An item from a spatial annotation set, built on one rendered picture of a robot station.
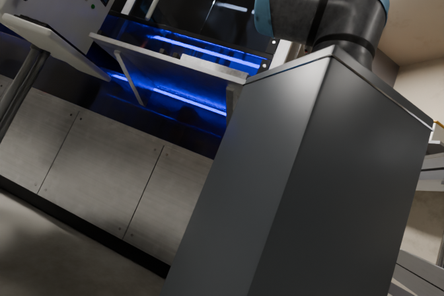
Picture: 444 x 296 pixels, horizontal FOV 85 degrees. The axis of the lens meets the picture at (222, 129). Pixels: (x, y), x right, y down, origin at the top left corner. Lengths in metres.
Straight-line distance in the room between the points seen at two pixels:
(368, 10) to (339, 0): 0.05
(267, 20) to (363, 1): 0.18
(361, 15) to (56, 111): 1.52
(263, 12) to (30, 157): 1.47
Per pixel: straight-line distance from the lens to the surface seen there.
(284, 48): 1.35
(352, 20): 0.54
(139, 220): 1.31
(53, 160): 1.61
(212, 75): 0.86
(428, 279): 1.18
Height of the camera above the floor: 0.58
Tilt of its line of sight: 8 degrees up
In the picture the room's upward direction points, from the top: 22 degrees clockwise
